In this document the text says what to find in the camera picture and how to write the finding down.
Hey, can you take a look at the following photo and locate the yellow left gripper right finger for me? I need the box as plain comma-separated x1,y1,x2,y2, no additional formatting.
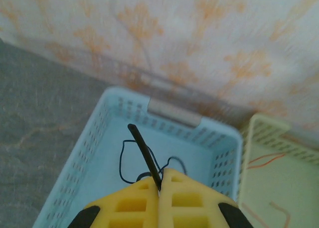
158,168,254,228

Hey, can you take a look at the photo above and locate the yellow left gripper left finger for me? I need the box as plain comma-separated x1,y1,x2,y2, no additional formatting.
66,177,160,228

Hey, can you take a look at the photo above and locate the orange cable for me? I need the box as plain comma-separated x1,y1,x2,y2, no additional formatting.
246,152,287,170
241,200,292,228

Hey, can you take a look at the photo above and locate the blue plastic basket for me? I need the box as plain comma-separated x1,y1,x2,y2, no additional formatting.
32,86,244,228

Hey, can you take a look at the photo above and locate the green plastic basket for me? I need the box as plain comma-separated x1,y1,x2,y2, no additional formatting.
238,113,319,228

